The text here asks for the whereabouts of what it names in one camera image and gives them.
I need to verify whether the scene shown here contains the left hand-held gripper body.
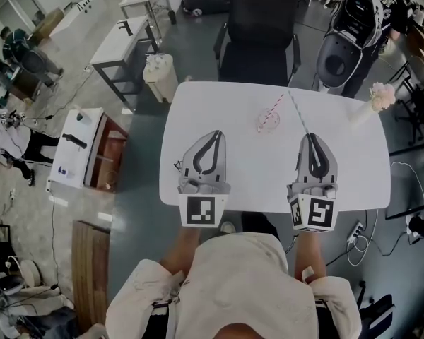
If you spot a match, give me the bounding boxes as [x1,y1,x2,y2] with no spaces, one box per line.
[177,177,232,229]

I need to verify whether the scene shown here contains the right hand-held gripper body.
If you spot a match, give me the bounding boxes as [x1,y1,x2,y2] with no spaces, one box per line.
[285,181,340,233]

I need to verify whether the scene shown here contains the person's right forearm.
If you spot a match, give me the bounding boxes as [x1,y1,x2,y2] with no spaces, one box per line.
[293,230,326,284]

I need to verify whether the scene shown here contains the person's left forearm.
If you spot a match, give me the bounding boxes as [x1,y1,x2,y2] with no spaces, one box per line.
[158,226,208,278]

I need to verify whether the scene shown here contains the white power strip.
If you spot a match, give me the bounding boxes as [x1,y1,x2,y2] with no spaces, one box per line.
[346,220,364,242]

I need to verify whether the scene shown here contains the white vase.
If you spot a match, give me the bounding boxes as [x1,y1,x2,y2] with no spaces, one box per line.
[351,99,375,130]

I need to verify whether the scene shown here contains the cream waste bin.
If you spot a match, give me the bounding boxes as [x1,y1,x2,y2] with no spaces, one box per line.
[142,53,179,105]

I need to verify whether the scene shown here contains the person's cream shirt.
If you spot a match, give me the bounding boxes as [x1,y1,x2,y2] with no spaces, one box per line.
[105,232,362,339]

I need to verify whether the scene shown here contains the pale pink flowers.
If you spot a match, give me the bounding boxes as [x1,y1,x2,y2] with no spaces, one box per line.
[369,81,397,112]

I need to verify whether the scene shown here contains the white cabinet brown sides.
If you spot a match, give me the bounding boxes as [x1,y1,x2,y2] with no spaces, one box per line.
[45,107,130,194]

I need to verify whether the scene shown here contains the black swivel chair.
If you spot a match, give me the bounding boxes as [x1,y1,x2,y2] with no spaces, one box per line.
[356,280,396,339]

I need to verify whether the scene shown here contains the black tap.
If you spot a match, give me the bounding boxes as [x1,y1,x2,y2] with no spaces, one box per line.
[61,133,88,150]

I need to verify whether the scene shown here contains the wooden board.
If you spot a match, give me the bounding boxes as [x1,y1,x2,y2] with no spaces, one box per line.
[71,220,111,333]

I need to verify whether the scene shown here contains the black mesh office chair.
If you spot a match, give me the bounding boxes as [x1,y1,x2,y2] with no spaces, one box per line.
[213,0,302,88]

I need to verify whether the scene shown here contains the black faucet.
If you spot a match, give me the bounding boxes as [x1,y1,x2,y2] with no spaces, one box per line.
[117,19,134,37]

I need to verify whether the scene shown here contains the white bathtub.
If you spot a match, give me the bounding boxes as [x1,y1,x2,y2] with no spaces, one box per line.
[49,0,105,40]

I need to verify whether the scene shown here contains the white cable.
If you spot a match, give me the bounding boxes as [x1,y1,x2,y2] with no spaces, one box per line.
[346,160,424,267]

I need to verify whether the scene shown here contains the white side table black frame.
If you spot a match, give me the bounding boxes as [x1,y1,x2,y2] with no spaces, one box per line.
[89,15,160,104]

